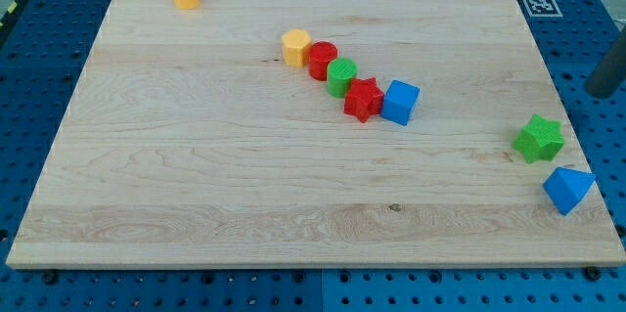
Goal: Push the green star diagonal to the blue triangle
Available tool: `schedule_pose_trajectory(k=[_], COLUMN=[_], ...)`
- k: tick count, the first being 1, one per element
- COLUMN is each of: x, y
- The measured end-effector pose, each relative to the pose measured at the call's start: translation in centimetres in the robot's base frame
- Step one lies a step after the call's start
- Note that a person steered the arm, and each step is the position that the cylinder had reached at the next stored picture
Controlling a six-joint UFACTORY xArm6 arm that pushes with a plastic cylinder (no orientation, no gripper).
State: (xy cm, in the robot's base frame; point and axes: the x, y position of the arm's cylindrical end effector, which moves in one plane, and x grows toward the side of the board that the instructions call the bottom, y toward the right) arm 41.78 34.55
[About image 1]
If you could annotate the green star block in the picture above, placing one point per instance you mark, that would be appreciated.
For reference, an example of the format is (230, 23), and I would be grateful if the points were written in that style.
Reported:
(539, 139)

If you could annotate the blue cube block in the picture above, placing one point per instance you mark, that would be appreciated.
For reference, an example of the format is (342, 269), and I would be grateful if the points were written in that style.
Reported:
(399, 102)

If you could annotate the red star block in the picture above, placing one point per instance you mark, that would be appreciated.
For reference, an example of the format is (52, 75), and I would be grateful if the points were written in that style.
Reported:
(363, 98)

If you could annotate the wooden board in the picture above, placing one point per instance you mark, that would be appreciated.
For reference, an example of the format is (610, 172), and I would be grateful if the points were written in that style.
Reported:
(189, 143)

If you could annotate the red cylinder block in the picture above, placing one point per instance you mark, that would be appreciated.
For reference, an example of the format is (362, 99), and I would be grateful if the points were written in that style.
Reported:
(320, 55)

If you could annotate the yellow hexagon block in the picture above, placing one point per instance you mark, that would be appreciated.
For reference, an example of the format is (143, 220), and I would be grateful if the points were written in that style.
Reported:
(296, 44)

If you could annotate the white fiducial marker tag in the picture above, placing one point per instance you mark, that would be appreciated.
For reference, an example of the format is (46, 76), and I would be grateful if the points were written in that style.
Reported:
(542, 8)

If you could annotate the green cylinder block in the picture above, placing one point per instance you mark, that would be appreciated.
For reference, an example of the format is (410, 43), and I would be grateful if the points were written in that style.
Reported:
(340, 72)

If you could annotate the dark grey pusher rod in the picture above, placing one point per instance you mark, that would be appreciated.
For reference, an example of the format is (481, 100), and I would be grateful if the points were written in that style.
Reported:
(609, 73)

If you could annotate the blue triangle block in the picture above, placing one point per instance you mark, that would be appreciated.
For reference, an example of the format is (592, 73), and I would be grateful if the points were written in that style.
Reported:
(567, 187)

